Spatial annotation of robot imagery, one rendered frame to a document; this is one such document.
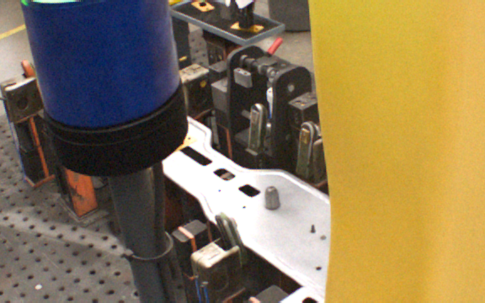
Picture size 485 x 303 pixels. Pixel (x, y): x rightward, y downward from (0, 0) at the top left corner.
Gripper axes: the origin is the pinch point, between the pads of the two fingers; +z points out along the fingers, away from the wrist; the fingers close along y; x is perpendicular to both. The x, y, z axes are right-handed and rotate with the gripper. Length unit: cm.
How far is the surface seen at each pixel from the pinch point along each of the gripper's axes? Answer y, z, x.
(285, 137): 23.8, 16.8, 24.4
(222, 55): 0.4, 12.4, -8.8
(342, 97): 118, -59, 88
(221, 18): -2.8, 2.6, -10.4
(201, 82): 15.0, 13.2, -5.7
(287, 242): 54, 19, 43
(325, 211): 42, 19, 45
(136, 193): 127, -57, 81
